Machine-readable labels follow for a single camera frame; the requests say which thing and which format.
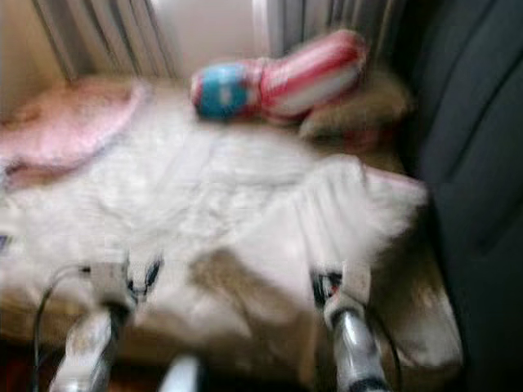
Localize red white blue star bolster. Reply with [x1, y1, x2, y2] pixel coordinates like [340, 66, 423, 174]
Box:
[190, 30, 369, 123]

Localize grey pleated curtain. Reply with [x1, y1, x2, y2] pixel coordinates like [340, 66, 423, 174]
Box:
[33, 0, 181, 82]
[266, 0, 405, 62]

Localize pink cartoon animal blanket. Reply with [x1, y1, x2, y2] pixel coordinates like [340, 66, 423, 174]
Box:
[0, 78, 148, 185]

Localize grey robot left leg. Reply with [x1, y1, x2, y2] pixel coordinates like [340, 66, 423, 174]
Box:
[159, 355, 201, 392]

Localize olive floral pillow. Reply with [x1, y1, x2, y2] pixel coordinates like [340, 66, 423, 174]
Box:
[298, 69, 413, 148]

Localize olive floral quilt white lining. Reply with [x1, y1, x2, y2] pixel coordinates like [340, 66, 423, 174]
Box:
[0, 82, 463, 385]

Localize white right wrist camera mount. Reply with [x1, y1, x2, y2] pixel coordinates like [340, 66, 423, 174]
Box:
[342, 261, 373, 303]

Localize black padded chair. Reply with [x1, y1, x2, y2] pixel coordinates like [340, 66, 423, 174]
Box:
[396, 0, 523, 392]

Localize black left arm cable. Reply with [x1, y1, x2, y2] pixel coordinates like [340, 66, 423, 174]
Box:
[33, 263, 92, 389]

